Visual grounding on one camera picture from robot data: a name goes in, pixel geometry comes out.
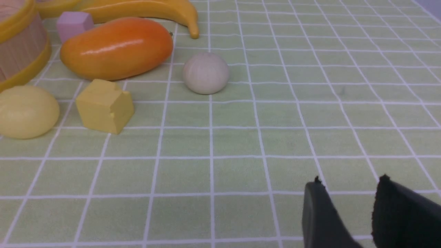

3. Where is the yellow bun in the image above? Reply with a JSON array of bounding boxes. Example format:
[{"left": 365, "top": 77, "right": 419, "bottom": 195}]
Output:
[{"left": 0, "top": 85, "right": 60, "bottom": 139}]

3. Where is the bamboo steamer tray yellow rim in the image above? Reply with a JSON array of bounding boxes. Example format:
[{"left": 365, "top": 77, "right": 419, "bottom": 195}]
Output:
[{"left": 0, "top": 0, "right": 52, "bottom": 91}]

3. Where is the orange plastic mango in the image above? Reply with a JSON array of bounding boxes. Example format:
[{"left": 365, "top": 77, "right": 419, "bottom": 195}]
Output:
[{"left": 59, "top": 17, "right": 174, "bottom": 81}]

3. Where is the pink foam cube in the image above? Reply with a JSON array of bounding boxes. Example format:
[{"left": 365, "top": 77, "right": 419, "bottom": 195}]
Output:
[{"left": 56, "top": 11, "right": 94, "bottom": 43}]

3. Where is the white bun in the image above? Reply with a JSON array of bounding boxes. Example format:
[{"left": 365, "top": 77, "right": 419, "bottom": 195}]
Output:
[{"left": 183, "top": 52, "right": 230, "bottom": 95}]

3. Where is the yellow plastic banana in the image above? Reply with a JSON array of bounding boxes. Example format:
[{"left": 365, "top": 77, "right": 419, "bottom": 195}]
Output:
[{"left": 36, "top": 0, "right": 200, "bottom": 39}]

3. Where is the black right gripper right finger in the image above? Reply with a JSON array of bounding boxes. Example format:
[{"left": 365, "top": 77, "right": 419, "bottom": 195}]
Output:
[{"left": 372, "top": 175, "right": 441, "bottom": 248}]

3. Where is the yellow foam cube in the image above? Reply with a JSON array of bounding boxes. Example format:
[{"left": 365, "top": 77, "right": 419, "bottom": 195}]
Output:
[{"left": 75, "top": 79, "right": 134, "bottom": 134}]

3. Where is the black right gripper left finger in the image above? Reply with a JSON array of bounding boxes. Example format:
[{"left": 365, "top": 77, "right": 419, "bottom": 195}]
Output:
[{"left": 302, "top": 176, "right": 362, "bottom": 248}]

